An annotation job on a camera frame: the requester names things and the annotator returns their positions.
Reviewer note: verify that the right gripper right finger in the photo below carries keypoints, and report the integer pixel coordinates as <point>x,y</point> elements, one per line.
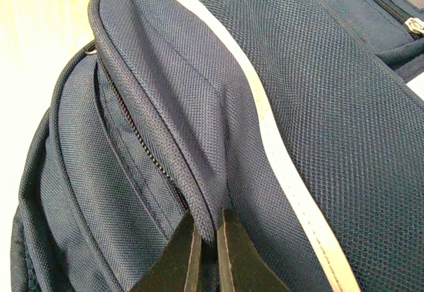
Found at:
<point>240,266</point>

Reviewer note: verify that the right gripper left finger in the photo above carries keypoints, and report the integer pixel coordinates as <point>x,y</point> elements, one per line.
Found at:
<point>177,269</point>

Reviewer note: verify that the navy blue student backpack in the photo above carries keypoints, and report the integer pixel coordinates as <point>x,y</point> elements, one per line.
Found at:
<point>304,117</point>

